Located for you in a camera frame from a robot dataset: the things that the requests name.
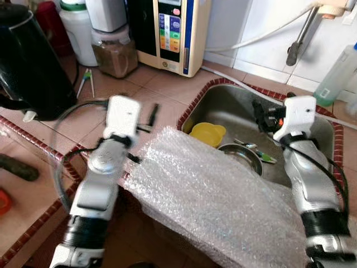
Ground thin white utensil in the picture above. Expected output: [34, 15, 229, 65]
[234, 138, 258, 150]
[254, 150, 278, 164]

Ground small steel bowl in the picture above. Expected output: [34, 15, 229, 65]
[217, 143, 264, 178]

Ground yellow plastic cup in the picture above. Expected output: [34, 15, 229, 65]
[188, 121, 228, 149]

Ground stainless steel sink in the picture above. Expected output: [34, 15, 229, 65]
[177, 78, 344, 193]

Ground clear jar brown powder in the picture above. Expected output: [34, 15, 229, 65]
[90, 28, 139, 79]

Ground clear soap bottle blue cap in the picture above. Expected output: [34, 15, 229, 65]
[313, 44, 357, 108]

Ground small green tongs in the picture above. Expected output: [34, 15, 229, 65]
[76, 68, 96, 100]

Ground cream black water ionizer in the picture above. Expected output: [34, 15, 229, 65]
[127, 0, 213, 78]

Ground grey faucet cream head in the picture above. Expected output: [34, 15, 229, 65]
[286, 0, 356, 67]

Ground white jar green lid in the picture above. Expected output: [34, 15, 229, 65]
[58, 0, 99, 67]

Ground clear bubble wrap sheet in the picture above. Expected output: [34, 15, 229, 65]
[123, 126, 357, 268]

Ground grey white canister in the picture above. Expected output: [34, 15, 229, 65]
[84, 0, 128, 33]

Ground black kettle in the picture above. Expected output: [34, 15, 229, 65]
[0, 3, 78, 122]

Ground dark elongated object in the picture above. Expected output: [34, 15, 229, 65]
[0, 153, 40, 183]

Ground dark red container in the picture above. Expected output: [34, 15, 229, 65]
[33, 0, 74, 56]

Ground small orange object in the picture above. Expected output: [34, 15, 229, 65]
[0, 188, 13, 216]

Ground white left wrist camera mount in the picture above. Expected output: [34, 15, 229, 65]
[104, 94, 142, 140]

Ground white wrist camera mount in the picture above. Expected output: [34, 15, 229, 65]
[272, 94, 319, 141]
[104, 94, 142, 140]

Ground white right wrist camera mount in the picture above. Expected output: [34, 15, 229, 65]
[272, 94, 319, 141]

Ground long white counter hose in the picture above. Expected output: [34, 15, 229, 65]
[200, 65, 357, 129]

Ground white faucet hose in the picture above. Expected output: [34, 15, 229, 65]
[202, 4, 320, 54]

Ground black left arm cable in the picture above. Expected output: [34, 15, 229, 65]
[49, 99, 110, 197]

